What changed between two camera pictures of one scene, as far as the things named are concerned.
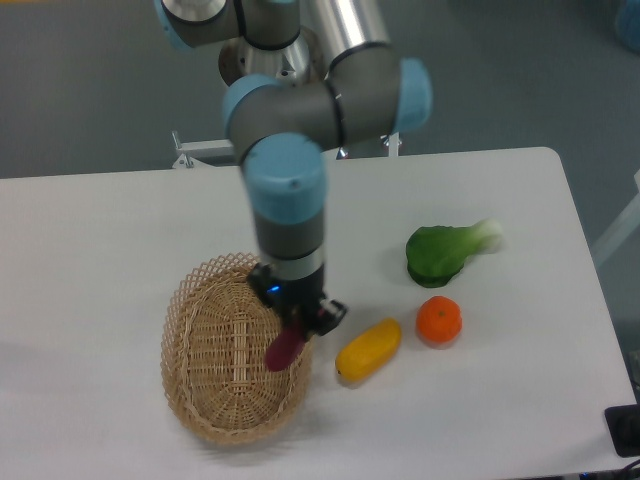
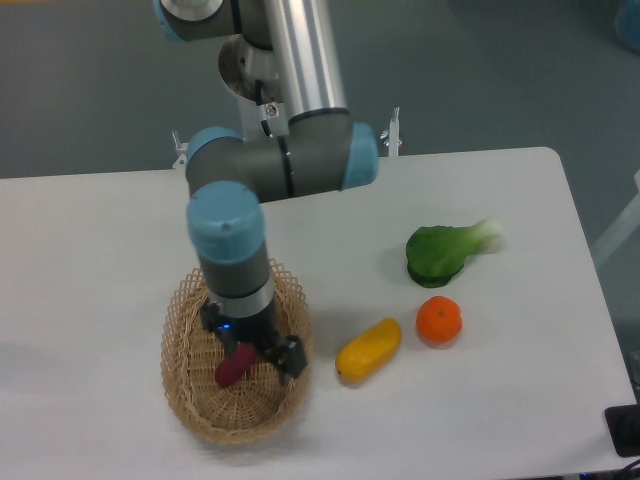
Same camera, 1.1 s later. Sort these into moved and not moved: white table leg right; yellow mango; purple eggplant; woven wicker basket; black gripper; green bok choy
Moved: purple eggplant; black gripper
Not moved: yellow mango; woven wicker basket; white table leg right; green bok choy
